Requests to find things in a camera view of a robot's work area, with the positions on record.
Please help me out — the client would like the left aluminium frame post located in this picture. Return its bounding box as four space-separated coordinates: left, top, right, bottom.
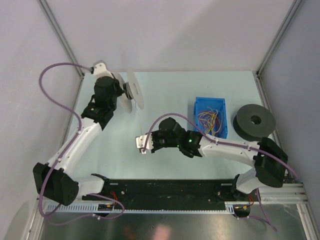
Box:
36 0 85 76

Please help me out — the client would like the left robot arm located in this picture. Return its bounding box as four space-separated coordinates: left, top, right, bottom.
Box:
33 75 124 206

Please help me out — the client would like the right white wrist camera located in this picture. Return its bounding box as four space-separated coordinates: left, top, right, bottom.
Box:
135 134 154 155

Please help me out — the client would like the white cable spool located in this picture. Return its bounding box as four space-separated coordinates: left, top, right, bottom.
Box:
114 70 144 113

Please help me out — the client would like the blue plastic bin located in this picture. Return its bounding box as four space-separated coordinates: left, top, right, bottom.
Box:
193 96 228 139

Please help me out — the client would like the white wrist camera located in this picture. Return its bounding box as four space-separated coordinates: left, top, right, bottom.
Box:
92 60 113 79
135 134 154 155

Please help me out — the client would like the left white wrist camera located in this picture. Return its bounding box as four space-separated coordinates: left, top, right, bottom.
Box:
92 60 113 79

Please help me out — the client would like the bundle of coloured wires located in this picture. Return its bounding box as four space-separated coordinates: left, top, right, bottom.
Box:
197 106 225 137

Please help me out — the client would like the dark grey cable spool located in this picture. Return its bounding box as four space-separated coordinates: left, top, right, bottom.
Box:
232 104 276 142

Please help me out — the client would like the aluminium frame post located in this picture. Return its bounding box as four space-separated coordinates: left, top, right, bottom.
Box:
36 0 85 76
255 0 304 76

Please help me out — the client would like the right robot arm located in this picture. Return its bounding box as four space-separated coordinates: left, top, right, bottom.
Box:
143 117 288 201

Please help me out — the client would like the slotted grey cable duct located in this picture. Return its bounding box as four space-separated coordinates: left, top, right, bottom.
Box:
56 202 235 215

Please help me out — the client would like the thin white cable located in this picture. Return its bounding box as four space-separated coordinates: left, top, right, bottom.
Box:
134 99 145 136

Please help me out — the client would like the right aluminium frame post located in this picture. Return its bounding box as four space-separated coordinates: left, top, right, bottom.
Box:
255 0 304 76

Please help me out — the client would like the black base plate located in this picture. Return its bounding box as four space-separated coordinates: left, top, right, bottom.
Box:
74 178 261 211

